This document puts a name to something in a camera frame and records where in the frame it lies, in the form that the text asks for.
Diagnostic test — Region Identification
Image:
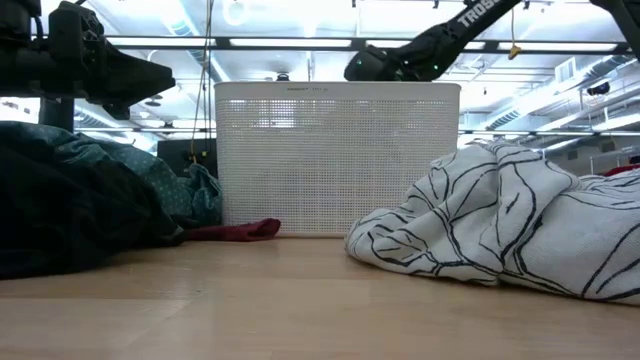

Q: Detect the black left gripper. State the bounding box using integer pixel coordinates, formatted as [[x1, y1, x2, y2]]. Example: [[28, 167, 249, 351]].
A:
[[47, 42, 177, 122]]

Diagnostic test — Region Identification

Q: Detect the white black-line leaf-print garment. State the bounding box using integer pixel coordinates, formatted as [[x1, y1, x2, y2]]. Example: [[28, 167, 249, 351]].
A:
[[343, 142, 640, 307]]

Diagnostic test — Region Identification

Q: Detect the yellow hanging connector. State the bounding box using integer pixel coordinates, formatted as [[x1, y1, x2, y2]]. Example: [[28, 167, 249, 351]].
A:
[[507, 7, 523, 61]]

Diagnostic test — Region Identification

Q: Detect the red and blue bin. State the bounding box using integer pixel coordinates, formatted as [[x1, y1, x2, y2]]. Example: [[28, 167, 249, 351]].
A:
[[602, 164, 640, 178]]

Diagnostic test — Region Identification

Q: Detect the thin hanging cable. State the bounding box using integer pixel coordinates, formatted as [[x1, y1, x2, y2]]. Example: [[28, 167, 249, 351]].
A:
[[188, 0, 216, 166]]

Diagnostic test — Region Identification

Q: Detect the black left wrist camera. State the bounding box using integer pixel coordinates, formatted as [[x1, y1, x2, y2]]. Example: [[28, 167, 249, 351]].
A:
[[48, 1, 107, 66]]

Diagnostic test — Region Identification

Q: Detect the dark red garment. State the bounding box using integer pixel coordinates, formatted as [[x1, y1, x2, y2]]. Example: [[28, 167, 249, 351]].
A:
[[183, 217, 282, 243]]

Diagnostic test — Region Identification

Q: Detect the white perforated plastic laundry basket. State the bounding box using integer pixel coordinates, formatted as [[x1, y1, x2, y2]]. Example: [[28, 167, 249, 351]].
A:
[[213, 81, 462, 237]]

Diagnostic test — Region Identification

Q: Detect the black monitor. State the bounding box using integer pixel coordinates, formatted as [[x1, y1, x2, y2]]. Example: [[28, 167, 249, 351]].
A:
[[157, 138, 219, 179]]

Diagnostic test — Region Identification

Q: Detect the black garment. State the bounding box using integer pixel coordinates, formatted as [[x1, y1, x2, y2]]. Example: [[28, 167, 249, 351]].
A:
[[0, 142, 187, 281]]

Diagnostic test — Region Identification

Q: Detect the grey garment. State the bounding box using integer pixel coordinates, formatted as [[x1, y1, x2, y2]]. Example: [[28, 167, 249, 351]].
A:
[[0, 121, 225, 230]]

